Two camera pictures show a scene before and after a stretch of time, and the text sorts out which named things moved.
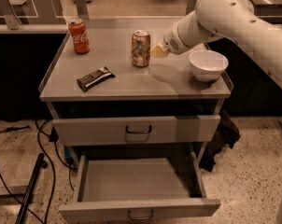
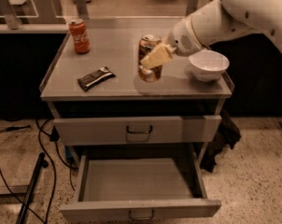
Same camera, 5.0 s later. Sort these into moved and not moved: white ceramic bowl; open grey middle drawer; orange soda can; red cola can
Moved: orange soda can
Not moved: white ceramic bowl; open grey middle drawer; red cola can
